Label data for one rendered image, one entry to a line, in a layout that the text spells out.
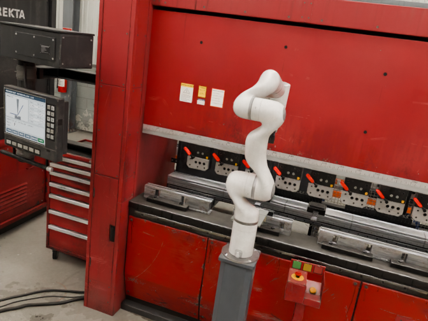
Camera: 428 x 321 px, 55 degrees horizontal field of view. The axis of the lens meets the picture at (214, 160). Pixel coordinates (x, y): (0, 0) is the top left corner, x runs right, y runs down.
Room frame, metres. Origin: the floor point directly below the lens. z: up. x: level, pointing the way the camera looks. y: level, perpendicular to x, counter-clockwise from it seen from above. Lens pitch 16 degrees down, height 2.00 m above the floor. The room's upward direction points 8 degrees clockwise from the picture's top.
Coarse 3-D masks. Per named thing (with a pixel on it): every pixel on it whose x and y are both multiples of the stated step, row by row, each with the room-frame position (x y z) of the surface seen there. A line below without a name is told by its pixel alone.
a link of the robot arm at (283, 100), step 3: (285, 84) 2.18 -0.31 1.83; (288, 84) 2.19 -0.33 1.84; (285, 87) 2.17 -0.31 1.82; (288, 87) 2.17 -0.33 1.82; (285, 90) 2.17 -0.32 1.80; (288, 90) 2.18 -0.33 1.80; (285, 93) 2.17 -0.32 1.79; (288, 93) 2.19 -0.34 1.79; (282, 96) 2.17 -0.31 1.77; (285, 96) 2.18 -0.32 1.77; (270, 99) 2.20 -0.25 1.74; (273, 99) 2.19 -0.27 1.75; (276, 99) 2.18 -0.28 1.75; (279, 99) 2.17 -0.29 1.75; (282, 99) 2.17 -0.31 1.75; (285, 99) 2.18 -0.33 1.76; (279, 102) 2.18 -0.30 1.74; (282, 102) 2.18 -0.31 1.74; (285, 102) 2.19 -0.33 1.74; (285, 105) 2.20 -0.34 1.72
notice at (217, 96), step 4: (212, 88) 2.61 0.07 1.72; (212, 92) 2.61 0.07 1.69; (216, 92) 2.60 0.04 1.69; (220, 92) 2.59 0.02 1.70; (224, 92) 2.58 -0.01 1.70; (212, 96) 2.61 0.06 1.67; (216, 96) 2.60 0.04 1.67; (220, 96) 2.59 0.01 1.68; (212, 100) 2.61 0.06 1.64; (216, 100) 2.60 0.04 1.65; (220, 100) 2.59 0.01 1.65; (212, 104) 2.60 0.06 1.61; (216, 104) 2.60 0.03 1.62; (220, 104) 2.59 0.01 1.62
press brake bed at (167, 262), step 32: (128, 224) 2.65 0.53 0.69; (160, 224) 2.57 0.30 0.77; (192, 224) 2.51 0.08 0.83; (128, 256) 2.63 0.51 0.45; (160, 256) 2.56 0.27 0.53; (192, 256) 2.49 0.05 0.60; (288, 256) 2.31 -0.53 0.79; (128, 288) 2.66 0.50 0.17; (160, 288) 2.56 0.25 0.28; (192, 288) 2.48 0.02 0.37; (256, 288) 2.36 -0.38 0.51; (352, 288) 2.19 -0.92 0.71; (384, 288) 2.14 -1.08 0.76; (416, 288) 2.10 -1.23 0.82; (160, 320) 2.55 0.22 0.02; (192, 320) 2.55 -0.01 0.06; (256, 320) 2.35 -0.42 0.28; (288, 320) 2.29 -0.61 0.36; (320, 320) 2.23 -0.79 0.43; (352, 320) 2.18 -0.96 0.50; (384, 320) 2.13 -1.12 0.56; (416, 320) 2.08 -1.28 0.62
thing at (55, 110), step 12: (36, 96) 2.24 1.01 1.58; (48, 96) 2.20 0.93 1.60; (48, 108) 2.19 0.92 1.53; (60, 108) 2.18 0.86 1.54; (48, 120) 2.19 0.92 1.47; (60, 120) 2.18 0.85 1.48; (48, 132) 2.19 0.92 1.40; (60, 132) 2.19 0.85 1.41; (12, 144) 2.33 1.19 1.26; (24, 144) 2.28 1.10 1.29; (36, 144) 2.24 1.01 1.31; (48, 144) 2.19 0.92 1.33; (60, 144) 2.19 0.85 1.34; (48, 156) 2.19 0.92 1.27; (60, 156) 2.19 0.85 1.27
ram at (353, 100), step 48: (192, 48) 2.66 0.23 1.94; (240, 48) 2.57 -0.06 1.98; (288, 48) 2.48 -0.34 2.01; (336, 48) 2.41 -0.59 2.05; (384, 48) 2.33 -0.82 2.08; (192, 96) 2.65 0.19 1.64; (288, 96) 2.47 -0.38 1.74; (336, 96) 2.39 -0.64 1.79; (384, 96) 2.32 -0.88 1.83; (288, 144) 2.45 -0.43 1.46; (336, 144) 2.37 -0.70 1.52; (384, 144) 2.30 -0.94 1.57
